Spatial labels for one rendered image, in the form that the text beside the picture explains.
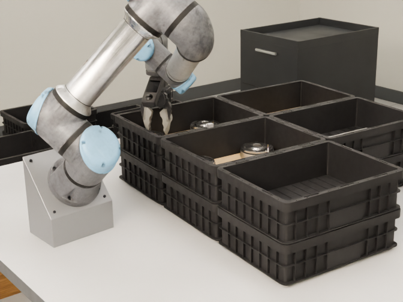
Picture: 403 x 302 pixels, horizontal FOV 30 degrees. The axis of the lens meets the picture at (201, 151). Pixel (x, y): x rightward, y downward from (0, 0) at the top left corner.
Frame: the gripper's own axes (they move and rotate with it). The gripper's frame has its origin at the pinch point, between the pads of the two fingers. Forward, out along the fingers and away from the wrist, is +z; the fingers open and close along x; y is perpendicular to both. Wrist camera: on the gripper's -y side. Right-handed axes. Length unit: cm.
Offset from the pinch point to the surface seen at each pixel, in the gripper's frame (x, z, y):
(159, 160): -7.9, 2.9, -19.0
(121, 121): 10.0, -4.0, -5.5
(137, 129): 1.8, -4.2, -12.4
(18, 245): 21, 18, -55
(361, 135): -66, -4, 0
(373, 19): -38, 25, 389
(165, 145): -11.5, -3.9, -23.6
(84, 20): 155, 13, 269
